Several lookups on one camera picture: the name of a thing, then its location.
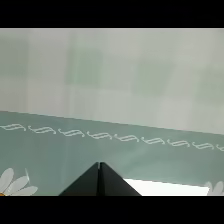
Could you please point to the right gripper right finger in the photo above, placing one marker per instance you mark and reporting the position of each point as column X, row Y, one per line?
column 115, row 185

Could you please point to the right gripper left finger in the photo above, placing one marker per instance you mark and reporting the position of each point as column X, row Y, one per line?
column 86, row 183

